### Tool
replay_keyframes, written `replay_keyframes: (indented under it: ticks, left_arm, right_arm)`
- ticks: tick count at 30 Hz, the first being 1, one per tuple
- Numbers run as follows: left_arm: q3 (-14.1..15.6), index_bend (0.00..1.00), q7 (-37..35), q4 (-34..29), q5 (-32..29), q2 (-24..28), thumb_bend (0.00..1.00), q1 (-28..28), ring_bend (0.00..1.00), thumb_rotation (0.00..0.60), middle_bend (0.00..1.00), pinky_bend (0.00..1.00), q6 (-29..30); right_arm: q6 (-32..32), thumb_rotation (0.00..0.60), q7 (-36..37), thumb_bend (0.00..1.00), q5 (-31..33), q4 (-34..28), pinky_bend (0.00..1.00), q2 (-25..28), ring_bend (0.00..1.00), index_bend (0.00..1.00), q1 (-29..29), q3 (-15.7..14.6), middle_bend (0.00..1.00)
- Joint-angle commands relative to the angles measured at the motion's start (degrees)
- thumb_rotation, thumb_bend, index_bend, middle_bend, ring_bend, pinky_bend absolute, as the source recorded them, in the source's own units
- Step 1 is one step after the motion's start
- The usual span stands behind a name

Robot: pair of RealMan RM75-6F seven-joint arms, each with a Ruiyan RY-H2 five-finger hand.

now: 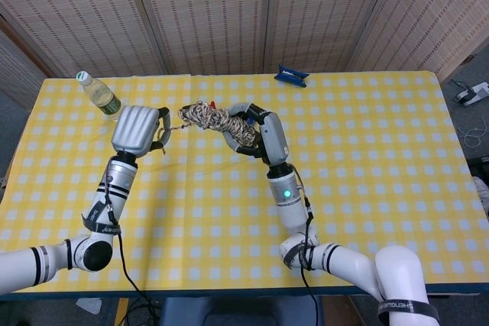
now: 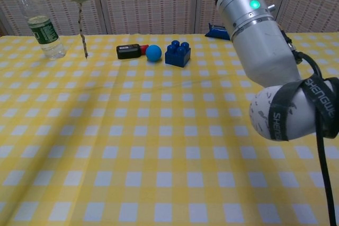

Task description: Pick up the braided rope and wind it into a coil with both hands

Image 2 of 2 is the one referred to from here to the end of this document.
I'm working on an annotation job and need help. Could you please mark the bamboo folding screen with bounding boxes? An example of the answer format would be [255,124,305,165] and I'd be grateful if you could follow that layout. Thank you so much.
[0,0,339,37]

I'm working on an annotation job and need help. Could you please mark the yellow checked tablecloth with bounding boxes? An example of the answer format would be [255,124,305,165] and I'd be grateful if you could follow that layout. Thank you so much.
[0,33,339,226]

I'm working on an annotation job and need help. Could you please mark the thick black cable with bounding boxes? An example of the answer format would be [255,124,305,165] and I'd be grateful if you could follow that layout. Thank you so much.
[290,31,337,226]

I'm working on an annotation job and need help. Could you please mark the black printed strap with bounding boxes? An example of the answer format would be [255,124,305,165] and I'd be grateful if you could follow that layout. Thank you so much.
[268,76,339,142]

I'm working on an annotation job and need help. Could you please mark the blue toy building block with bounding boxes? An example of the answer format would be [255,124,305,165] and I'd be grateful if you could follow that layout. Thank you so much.
[164,40,192,68]

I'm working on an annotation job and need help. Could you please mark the blue foil packet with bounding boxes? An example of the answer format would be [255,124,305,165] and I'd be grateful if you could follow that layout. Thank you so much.
[204,22,231,41]

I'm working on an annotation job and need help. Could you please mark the blue ball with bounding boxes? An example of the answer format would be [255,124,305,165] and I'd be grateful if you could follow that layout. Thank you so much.
[145,44,163,63]

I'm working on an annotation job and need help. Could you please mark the clear plastic water bottle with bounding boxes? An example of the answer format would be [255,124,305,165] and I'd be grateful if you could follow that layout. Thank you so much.
[12,0,66,60]

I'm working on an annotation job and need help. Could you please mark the black device with red cap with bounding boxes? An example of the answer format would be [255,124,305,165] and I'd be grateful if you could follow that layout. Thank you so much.
[115,43,149,60]

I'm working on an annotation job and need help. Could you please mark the multicoloured braided rope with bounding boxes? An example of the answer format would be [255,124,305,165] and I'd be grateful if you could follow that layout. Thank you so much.
[77,0,206,60]

